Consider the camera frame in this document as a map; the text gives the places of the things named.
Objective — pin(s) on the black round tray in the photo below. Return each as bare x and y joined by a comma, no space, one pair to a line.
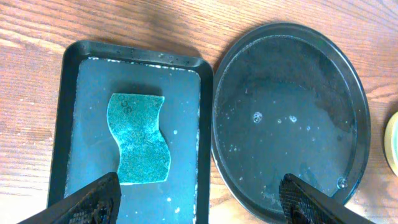
286,100

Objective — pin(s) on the yellow plate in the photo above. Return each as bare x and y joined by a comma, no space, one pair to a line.
392,161

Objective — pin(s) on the black rectangular tray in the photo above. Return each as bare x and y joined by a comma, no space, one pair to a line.
84,149

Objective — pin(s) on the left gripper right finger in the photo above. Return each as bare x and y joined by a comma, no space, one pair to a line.
304,204

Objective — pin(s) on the green yellow sponge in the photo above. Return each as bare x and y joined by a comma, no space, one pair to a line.
133,121

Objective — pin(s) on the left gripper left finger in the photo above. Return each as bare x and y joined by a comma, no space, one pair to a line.
98,202

